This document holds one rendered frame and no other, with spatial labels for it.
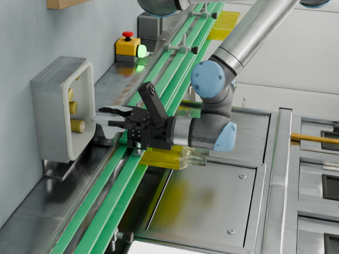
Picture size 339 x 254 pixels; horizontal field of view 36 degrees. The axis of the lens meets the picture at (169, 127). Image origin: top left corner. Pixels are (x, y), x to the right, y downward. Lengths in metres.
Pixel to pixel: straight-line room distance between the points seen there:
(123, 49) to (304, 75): 6.10
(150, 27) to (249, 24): 0.92
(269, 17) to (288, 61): 6.51
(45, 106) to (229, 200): 0.65
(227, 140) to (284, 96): 6.68
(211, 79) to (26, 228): 0.54
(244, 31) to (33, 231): 0.65
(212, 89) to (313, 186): 0.78
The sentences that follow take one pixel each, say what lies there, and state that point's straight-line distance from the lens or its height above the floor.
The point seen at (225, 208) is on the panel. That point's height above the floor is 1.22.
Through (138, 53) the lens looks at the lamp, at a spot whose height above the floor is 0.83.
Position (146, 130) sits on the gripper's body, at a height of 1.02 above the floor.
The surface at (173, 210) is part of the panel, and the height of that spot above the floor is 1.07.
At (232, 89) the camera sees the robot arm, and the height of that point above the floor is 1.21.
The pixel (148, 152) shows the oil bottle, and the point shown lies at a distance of 1.54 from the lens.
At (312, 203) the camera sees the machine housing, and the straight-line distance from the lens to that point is 1.70.
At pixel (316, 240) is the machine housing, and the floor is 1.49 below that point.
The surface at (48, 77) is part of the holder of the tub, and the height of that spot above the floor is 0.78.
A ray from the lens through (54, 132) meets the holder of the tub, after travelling 1.30.
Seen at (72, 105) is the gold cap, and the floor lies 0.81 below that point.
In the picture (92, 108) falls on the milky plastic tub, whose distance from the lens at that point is 1.42.
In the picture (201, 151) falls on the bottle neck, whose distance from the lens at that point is 1.58.
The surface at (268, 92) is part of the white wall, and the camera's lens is 7.90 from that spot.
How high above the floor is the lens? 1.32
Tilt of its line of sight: 11 degrees down
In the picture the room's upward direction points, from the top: 98 degrees clockwise
